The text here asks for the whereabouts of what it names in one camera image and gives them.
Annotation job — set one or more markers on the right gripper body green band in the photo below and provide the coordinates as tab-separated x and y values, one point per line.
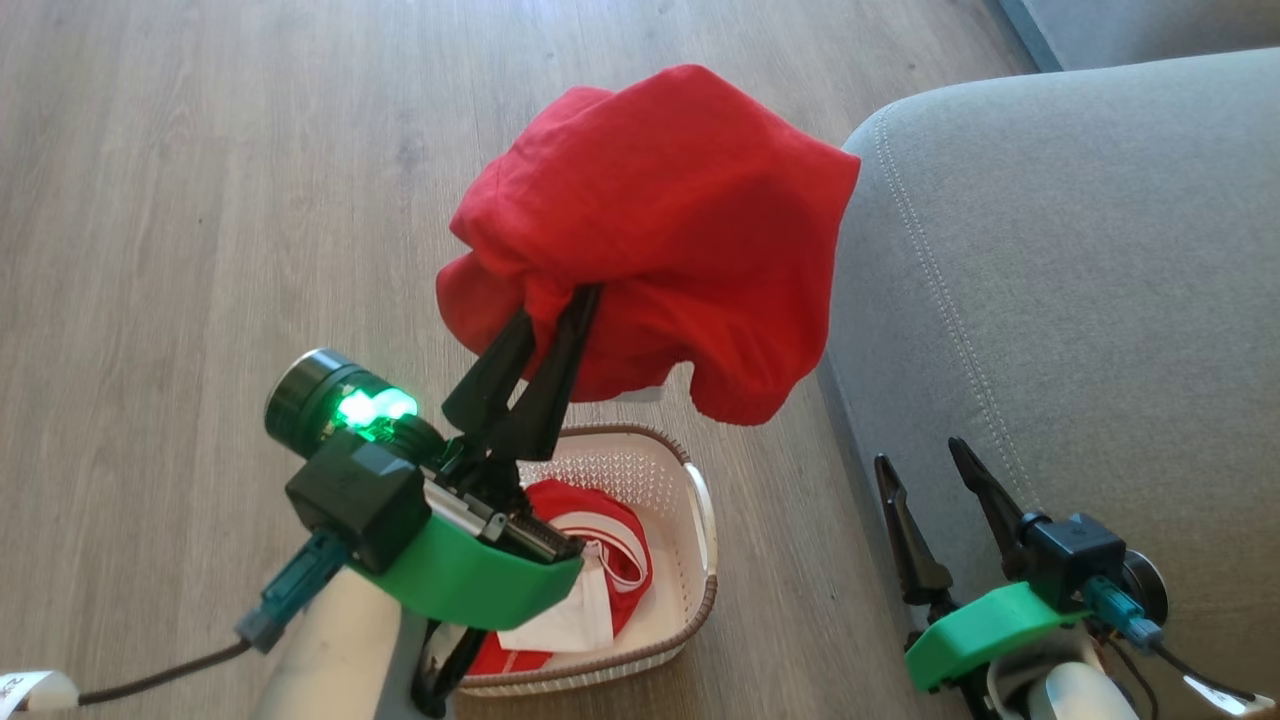
985	630

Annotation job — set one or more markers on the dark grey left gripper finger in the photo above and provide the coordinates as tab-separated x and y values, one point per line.
545	405
490	385

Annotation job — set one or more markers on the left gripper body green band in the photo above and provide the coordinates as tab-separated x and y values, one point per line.
470	585

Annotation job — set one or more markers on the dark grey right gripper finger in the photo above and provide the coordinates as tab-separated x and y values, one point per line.
990	500
910	540

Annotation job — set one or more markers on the red and white garment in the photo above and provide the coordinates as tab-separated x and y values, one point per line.
590	530

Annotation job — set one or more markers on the plain red garment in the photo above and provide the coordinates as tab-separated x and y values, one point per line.
670	220

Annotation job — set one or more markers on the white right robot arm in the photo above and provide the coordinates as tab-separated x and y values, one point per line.
1075	700

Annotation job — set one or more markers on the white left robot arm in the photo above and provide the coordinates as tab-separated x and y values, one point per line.
335	655

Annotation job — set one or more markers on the white basket with brown rim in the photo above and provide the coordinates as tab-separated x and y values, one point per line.
675	560

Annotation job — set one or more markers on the grey fabric sofa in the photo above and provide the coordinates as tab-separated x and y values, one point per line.
1100	300

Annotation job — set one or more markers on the grey-blue sofa section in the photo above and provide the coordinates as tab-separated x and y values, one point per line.
1140	25

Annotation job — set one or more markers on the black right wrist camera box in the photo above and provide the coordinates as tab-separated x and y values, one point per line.
1075	555

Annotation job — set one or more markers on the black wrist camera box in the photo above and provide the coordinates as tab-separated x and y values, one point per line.
360	495
1075	555

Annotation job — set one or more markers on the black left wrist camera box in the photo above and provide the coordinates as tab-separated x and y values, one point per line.
360	495

